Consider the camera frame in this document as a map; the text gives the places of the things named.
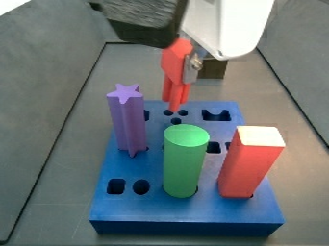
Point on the green cylinder peg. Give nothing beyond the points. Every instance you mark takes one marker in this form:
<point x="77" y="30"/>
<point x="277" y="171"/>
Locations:
<point x="185" y="150"/>

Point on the blue shape sorter block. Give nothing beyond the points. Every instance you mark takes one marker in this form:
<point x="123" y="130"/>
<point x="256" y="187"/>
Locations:
<point x="162" y="190"/>

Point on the red rectangular peg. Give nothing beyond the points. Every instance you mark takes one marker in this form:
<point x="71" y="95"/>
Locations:
<point x="253" y="151"/>

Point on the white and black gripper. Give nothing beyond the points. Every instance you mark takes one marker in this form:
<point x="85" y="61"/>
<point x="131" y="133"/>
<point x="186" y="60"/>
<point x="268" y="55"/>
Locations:
<point x="225" y="26"/>

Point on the red three prong object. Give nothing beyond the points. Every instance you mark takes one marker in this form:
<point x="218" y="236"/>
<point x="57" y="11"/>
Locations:
<point x="176" y="89"/>

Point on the purple star peg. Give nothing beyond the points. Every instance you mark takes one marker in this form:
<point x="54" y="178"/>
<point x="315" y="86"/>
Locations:
<point x="126" y="102"/>

